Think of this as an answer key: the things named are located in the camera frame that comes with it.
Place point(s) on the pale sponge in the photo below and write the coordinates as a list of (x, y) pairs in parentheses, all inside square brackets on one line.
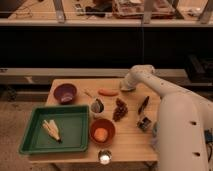
[(127, 89)]

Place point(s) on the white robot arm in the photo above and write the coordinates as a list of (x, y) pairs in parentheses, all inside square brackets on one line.
[(182, 118)]

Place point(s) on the orange carrot toy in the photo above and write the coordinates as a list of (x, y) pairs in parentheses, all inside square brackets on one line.
[(105, 92)]

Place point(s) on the small tan stick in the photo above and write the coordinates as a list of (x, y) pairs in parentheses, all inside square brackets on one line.
[(87, 93)]

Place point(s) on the brown grape bunch toy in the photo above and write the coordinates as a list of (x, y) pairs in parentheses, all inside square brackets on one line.
[(120, 111)]

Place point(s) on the orange bowl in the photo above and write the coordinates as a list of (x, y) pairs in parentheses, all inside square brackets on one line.
[(106, 124)]

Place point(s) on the dark eggplant toy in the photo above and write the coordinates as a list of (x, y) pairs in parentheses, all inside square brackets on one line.
[(143, 105)]

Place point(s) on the purple bowl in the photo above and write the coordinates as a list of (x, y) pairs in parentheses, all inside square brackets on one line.
[(65, 93)]

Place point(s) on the orange round fruit toy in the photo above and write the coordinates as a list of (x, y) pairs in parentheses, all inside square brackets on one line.
[(100, 134)]

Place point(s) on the green plastic tray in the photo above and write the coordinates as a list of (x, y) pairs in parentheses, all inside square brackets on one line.
[(72, 122)]

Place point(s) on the blue grey mug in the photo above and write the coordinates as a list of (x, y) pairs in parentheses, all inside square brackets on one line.
[(154, 133)]

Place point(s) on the baby corn toy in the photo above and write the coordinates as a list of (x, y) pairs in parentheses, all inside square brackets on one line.
[(52, 130)]

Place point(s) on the cluttered tray on shelf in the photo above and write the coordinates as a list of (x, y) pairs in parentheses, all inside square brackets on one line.
[(135, 8)]

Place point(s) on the black box on right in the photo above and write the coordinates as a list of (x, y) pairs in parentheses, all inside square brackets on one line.
[(199, 70)]

